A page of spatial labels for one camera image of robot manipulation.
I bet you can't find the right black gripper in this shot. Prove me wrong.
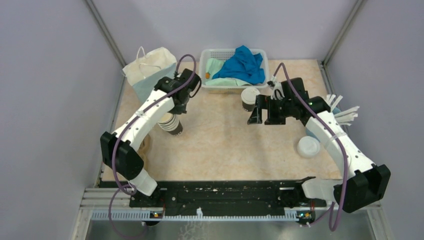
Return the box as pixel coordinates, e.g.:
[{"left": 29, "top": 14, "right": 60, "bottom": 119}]
[{"left": 247, "top": 94, "right": 294, "bottom": 126}]

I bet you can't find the stack of paper cups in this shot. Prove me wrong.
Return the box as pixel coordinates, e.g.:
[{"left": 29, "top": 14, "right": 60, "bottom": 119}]
[{"left": 157, "top": 112, "right": 184, "bottom": 136}]

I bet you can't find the stack of white lids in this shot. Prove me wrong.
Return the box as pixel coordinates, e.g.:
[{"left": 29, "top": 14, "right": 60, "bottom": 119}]
[{"left": 296, "top": 136, "right": 321, "bottom": 159}]

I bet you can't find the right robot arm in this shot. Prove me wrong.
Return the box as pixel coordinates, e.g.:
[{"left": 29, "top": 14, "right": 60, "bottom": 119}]
[{"left": 247, "top": 77, "right": 391, "bottom": 213}]

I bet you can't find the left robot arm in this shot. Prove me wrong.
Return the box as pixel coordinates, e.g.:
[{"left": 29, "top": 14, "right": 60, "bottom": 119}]
[{"left": 100, "top": 68, "right": 201, "bottom": 207}]

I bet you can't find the pale blue paper bag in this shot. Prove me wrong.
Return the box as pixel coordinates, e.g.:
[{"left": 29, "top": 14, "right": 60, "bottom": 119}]
[{"left": 122, "top": 47, "right": 177, "bottom": 103}]

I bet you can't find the blue straw holder cup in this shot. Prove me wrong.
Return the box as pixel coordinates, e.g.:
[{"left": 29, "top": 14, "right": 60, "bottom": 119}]
[{"left": 305, "top": 107, "right": 342, "bottom": 143}]

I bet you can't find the mint green cloth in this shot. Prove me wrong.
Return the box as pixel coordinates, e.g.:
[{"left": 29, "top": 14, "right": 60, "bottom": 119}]
[{"left": 204, "top": 58, "right": 251, "bottom": 87}]

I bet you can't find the blue cloth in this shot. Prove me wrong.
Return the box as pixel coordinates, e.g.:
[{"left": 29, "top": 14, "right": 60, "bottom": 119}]
[{"left": 212, "top": 45, "right": 266, "bottom": 85}]

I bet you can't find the brown cardboard cup carrier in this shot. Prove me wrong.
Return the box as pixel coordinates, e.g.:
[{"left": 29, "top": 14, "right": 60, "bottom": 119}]
[{"left": 137, "top": 134, "right": 151, "bottom": 171}]

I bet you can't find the white plastic basket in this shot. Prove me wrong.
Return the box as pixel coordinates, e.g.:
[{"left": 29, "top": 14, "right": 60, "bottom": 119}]
[{"left": 198, "top": 48, "right": 270, "bottom": 94}]

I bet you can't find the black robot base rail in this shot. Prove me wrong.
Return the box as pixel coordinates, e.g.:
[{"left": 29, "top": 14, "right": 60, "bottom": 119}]
[{"left": 80, "top": 180, "right": 331, "bottom": 224}]

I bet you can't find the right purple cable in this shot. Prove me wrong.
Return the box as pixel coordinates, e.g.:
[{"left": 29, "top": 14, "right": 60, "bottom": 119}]
[{"left": 271, "top": 62, "right": 349, "bottom": 232}]

